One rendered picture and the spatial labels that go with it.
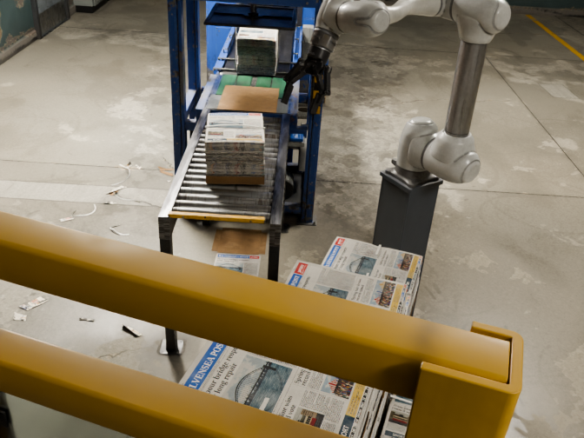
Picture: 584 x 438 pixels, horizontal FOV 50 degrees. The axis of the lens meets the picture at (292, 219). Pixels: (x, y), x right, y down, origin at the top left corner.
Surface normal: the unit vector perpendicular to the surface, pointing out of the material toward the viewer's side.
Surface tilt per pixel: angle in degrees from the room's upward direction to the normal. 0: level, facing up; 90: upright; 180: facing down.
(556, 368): 0
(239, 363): 1
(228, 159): 90
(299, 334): 90
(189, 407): 0
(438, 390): 90
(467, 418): 90
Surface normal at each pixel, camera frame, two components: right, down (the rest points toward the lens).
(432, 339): 0.06, -0.86
